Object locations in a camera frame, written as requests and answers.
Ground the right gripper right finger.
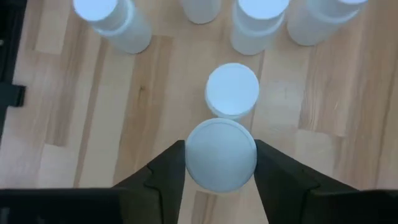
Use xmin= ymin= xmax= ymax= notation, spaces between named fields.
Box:
xmin=253 ymin=139 xmax=358 ymax=224

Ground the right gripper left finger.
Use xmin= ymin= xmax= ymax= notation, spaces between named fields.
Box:
xmin=112 ymin=139 xmax=187 ymax=224

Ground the white plastic pill bottle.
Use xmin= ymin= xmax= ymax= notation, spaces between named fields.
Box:
xmin=179 ymin=0 xmax=223 ymax=25
xmin=185 ymin=117 xmax=259 ymax=194
xmin=72 ymin=0 xmax=153 ymax=55
xmin=204 ymin=62 xmax=261 ymax=122
xmin=229 ymin=0 xmax=290 ymax=56
xmin=286 ymin=0 xmax=369 ymax=47

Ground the black aluminium table frame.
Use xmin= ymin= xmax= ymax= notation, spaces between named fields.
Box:
xmin=0 ymin=0 xmax=28 ymax=147

